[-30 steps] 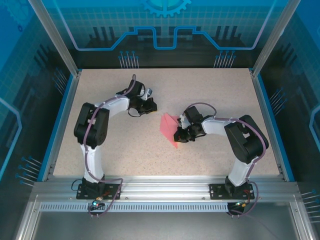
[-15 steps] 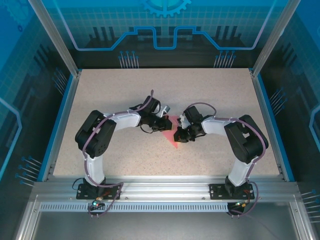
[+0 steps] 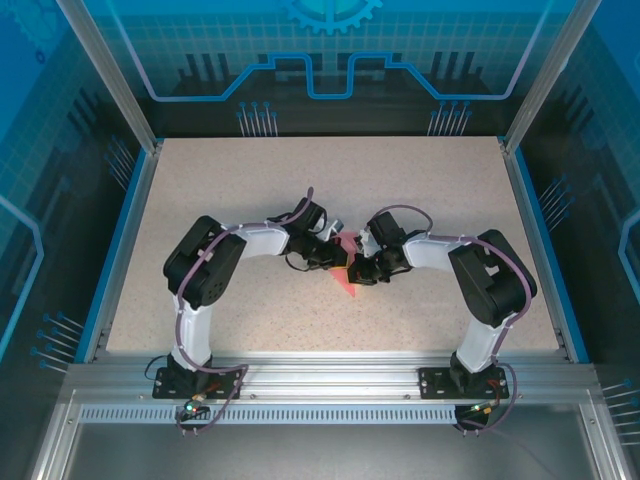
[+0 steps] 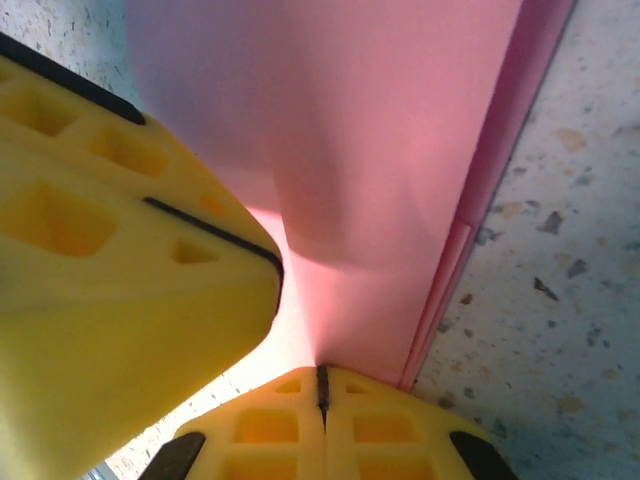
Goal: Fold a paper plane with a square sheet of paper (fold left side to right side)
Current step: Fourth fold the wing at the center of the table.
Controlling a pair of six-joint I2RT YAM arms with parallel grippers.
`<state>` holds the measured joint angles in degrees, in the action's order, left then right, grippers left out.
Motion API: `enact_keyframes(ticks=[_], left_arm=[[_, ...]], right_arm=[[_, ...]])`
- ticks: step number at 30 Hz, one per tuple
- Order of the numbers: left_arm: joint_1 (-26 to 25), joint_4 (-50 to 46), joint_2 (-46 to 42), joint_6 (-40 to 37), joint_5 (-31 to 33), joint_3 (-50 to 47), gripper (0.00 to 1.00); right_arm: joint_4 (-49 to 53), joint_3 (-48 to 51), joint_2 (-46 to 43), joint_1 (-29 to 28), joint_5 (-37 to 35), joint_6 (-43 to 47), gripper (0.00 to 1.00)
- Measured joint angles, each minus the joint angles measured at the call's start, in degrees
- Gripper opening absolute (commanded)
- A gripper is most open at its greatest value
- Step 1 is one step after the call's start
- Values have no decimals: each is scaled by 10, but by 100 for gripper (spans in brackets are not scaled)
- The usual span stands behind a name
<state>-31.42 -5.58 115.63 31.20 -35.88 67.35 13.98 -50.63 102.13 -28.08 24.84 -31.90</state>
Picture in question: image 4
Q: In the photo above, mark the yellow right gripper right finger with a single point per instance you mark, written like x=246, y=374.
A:
x=390, y=435

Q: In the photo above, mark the pink paper sheet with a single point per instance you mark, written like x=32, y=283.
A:
x=350, y=100

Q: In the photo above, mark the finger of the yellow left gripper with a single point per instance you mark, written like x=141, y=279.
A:
x=90, y=125
x=125, y=325

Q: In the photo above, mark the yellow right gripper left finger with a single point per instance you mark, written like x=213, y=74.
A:
x=265, y=435

